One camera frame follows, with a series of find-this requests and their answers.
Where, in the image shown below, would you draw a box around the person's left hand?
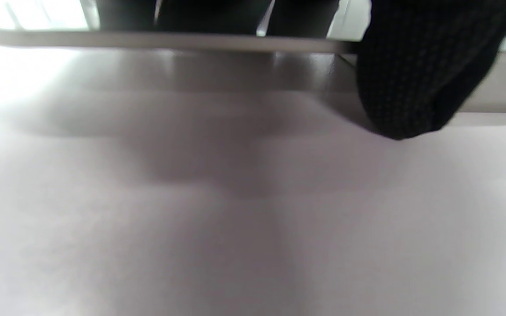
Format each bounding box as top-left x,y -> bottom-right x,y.
95,0 -> 506,141

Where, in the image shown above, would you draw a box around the silver metal sliding box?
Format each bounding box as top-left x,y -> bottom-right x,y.
0,0 -> 506,115

